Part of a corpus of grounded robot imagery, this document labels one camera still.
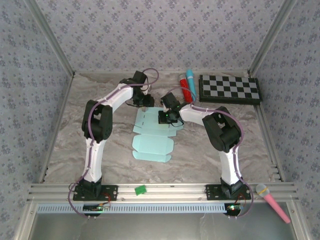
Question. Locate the pink toy microphone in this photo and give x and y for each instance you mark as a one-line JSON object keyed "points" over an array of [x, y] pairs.
{"points": [[273, 202]]}

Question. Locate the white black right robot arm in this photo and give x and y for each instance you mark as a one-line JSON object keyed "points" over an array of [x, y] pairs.
{"points": [[230, 165]]}

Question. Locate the aluminium side rail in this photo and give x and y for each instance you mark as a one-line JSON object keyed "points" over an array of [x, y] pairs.
{"points": [[57, 130], [268, 140]]}

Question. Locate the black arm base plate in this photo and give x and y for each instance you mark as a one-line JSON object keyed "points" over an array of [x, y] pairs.
{"points": [[212, 193], [110, 193]]}

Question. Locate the small circuit board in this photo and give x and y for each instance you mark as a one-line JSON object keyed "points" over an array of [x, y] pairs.
{"points": [[233, 207], [96, 207]]}

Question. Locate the red glitter toy microphone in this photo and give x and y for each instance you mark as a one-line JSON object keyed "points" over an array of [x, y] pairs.
{"points": [[186, 91]]}

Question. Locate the grey metal panel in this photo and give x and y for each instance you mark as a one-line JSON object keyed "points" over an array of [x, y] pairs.
{"points": [[162, 226]]}

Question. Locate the light teal paper box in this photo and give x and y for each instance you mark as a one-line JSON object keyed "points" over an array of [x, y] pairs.
{"points": [[150, 147]]}

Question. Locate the blue marker tube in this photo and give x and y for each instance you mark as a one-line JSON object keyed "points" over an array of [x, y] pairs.
{"points": [[192, 83]]}

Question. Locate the wide aluminium frame rail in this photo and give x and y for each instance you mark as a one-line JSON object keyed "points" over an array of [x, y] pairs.
{"points": [[175, 192]]}

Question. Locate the black grey chessboard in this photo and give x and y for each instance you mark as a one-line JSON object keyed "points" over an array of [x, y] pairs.
{"points": [[230, 87]]}

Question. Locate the aluminium frame post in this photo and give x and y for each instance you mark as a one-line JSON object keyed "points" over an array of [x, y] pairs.
{"points": [[50, 37], [272, 37]]}

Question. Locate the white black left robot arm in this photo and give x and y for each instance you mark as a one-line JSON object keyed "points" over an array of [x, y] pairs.
{"points": [[95, 155]]}

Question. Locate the small green block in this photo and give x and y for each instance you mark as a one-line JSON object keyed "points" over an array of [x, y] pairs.
{"points": [[140, 190]]}

